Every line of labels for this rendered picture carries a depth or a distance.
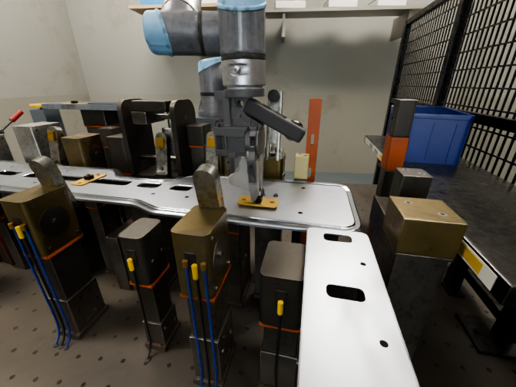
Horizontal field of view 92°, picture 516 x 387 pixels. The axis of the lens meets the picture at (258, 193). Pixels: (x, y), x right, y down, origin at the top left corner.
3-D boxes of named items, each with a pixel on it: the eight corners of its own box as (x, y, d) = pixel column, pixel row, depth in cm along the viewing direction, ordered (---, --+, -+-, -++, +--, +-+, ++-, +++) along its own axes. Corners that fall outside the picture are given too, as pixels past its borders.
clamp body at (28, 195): (46, 347, 55) (-26, 206, 41) (89, 305, 66) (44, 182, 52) (71, 353, 54) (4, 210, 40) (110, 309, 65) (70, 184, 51)
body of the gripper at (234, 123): (228, 150, 53) (224, 88, 48) (268, 151, 51) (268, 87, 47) (215, 160, 46) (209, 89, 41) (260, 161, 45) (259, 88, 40)
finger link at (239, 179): (232, 199, 52) (229, 155, 49) (259, 201, 51) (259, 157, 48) (227, 204, 49) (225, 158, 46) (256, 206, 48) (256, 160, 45)
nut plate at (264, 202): (236, 203, 51) (236, 198, 51) (241, 196, 55) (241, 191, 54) (276, 208, 50) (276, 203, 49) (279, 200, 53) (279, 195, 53)
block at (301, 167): (288, 270, 77) (295, 156, 63) (289, 263, 81) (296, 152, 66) (299, 272, 77) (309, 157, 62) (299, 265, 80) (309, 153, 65)
